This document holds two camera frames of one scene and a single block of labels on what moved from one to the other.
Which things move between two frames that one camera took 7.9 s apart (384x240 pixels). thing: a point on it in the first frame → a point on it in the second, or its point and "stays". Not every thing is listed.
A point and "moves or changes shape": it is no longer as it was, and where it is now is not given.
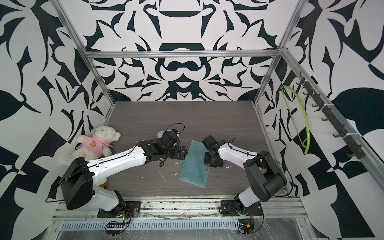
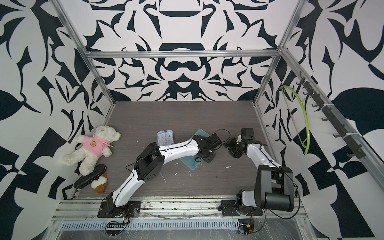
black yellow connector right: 248,228 stays
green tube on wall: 302,141 stays
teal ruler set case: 194,170 moves or changes shape
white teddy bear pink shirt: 93,147 stays
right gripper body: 208,159 → 235,147
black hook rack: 346,137 stays
